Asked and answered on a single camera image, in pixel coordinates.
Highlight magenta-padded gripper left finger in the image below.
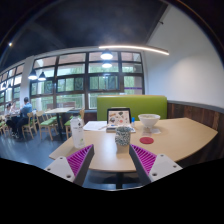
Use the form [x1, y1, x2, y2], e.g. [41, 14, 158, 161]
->
[44, 144, 95, 187]

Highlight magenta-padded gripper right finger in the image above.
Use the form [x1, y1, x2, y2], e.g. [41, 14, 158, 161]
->
[128, 143, 184, 186]

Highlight clear black-capped water bottle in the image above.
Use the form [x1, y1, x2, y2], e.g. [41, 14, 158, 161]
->
[69, 114, 86, 149]

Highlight flat round red coaster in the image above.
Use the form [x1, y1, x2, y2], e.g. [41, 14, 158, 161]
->
[139, 136, 155, 145]

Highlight group of green-seated wooden chairs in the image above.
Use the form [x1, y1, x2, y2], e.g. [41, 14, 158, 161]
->
[0, 108, 86, 141]

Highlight white bowl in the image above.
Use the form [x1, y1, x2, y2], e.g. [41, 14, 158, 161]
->
[137, 113, 161, 129]

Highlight dark speckled patterned cup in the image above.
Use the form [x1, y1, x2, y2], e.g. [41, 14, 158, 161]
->
[114, 125, 133, 147]

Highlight white paper sheets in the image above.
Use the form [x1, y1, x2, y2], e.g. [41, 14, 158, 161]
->
[82, 120, 108, 132]

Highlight light wooden dining table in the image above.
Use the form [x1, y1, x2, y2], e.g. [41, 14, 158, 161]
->
[44, 107, 75, 140]

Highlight green upholstered booth bench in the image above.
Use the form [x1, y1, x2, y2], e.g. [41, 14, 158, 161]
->
[96, 95, 168, 122]

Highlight person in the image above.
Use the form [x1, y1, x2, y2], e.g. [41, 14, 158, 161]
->
[3, 103, 14, 118]
[11, 96, 34, 139]

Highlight black-framed tablet with pictures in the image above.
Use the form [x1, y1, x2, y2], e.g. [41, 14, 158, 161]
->
[106, 107, 132, 131]

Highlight long curved ceiling light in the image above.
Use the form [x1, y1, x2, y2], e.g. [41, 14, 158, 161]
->
[98, 44, 170, 56]

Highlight group of pendant lamps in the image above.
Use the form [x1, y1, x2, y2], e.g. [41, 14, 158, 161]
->
[27, 49, 114, 82]

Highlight dark-framed window wall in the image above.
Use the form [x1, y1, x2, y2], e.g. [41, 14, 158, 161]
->
[0, 50, 146, 114]

